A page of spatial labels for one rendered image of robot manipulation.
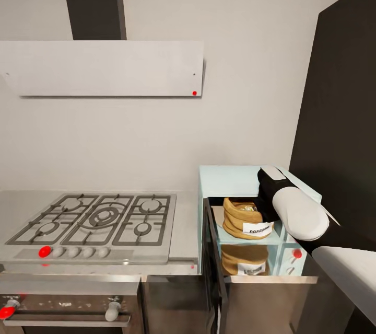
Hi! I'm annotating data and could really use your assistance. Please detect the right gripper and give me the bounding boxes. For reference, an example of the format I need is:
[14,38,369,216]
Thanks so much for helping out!
[253,196,280,223]

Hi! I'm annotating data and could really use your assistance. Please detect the microwave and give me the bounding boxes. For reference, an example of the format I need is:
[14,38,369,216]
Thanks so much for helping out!
[198,165,322,334]

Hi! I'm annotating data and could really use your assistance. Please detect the popcorn bag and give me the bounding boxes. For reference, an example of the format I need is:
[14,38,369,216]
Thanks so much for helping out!
[222,197,275,240]

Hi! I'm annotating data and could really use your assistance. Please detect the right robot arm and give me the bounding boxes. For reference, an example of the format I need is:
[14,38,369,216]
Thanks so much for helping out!
[253,164,376,326]

